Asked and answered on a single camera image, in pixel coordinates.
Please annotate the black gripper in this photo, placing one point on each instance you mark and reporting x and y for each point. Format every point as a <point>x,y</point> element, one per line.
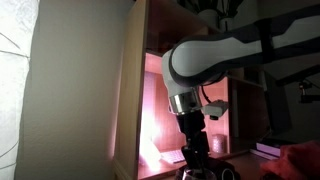
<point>195,133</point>

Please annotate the orange terry towel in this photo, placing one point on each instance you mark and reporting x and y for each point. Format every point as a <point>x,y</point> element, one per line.
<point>296,160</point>

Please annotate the black camera stand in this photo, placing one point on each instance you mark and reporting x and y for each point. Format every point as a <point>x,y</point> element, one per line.
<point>306,90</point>

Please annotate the white plant pot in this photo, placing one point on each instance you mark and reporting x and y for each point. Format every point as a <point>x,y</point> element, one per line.
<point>226,24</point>
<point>208,18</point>

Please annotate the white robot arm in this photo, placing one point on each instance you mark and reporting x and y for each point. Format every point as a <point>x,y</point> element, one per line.
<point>206,56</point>

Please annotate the white keyboard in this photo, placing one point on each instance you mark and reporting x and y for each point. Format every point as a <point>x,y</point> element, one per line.
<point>173,156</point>

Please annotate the clear glass jar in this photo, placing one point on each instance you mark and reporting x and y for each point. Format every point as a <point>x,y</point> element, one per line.
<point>200,175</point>

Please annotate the wooden shelf unit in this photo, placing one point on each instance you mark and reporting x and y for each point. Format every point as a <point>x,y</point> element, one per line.
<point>133,100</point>

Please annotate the pink-edged book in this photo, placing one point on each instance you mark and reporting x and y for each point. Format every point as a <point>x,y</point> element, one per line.
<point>268,149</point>

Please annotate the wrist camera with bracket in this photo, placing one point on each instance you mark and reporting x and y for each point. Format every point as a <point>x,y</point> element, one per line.
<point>216,108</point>

